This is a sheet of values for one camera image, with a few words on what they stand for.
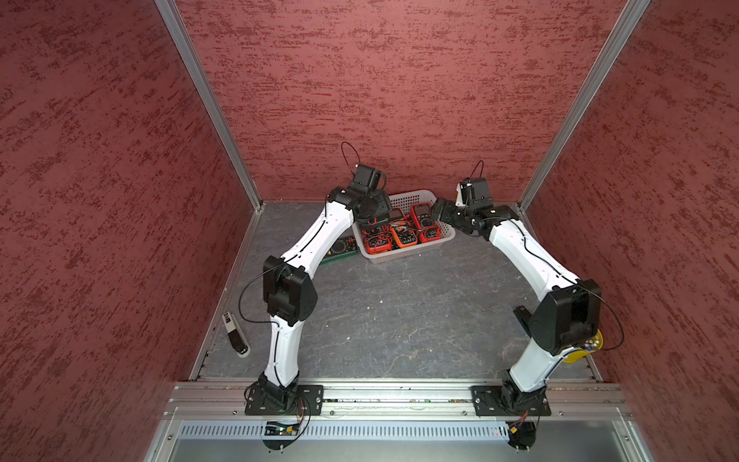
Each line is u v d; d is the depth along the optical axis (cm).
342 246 103
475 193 66
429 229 100
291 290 51
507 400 66
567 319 46
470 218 65
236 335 81
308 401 74
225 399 76
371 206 79
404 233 100
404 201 113
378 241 97
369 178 68
